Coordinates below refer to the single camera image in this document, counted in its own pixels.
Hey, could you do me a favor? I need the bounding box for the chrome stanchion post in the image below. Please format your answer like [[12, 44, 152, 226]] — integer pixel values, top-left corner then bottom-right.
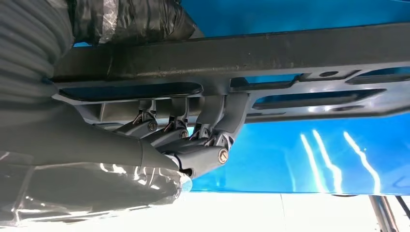
[[368, 195, 399, 232]]

